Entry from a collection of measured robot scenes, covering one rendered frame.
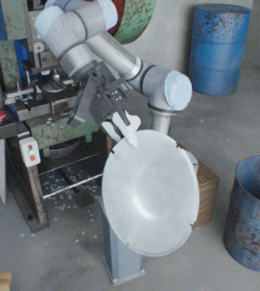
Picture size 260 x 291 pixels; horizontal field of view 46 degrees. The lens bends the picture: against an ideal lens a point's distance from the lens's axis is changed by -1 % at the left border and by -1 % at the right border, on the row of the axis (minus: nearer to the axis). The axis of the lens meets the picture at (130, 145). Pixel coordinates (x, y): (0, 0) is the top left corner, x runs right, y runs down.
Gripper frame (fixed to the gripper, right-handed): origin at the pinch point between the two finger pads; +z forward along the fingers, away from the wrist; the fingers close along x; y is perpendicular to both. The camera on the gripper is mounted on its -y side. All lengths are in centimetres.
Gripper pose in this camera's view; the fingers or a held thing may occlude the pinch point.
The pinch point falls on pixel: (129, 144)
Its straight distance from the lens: 71.1
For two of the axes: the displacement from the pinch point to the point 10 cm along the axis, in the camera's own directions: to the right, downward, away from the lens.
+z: 5.8, 8.1, 0.6
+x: -5.8, 3.7, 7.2
